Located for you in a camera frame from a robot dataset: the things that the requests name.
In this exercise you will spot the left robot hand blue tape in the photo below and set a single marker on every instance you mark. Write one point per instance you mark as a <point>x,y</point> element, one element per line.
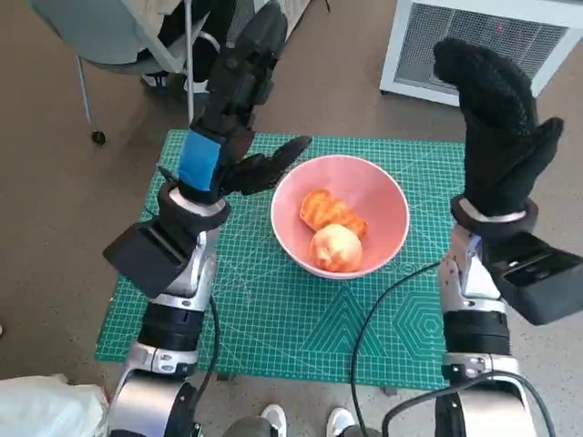
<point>232,100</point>

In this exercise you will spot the right robot hand black glove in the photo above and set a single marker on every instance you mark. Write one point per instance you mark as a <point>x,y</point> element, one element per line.
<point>496,136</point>

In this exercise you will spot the pink bowl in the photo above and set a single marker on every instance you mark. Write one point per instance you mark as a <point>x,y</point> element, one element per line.
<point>387,200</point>

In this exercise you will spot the long toy bread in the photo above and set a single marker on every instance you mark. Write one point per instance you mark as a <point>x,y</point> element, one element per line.
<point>323,207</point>

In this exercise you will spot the round toy bread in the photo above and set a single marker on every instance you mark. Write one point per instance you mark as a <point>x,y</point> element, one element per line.
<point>337,248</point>

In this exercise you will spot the person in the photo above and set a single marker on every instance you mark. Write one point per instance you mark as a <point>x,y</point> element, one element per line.
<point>196,59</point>
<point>273,419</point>

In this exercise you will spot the large white mesh cabinet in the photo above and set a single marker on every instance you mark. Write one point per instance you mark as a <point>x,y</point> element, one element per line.
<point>546,41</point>

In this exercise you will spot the small white mesh cabinet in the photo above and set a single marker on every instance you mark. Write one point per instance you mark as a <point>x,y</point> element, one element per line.
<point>300,9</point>

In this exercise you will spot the grey chair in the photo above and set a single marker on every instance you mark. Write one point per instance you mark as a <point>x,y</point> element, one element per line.
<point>91,32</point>

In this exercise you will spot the green cutting mat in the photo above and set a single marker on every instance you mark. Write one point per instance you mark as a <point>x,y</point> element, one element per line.
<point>273,328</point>

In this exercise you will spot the white cloth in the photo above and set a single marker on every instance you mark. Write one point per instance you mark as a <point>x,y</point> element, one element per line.
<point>45,405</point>

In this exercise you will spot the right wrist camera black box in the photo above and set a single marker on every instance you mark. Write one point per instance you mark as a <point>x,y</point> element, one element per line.
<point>533,277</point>

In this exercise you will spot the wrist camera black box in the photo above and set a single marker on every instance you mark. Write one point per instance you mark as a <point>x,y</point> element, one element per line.
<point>533,277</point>
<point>146,259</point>

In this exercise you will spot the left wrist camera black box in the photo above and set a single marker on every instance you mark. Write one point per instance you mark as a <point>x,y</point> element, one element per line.
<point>146,259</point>

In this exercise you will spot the grey table bracket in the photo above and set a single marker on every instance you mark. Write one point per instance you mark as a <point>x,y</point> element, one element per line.
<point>223,378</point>

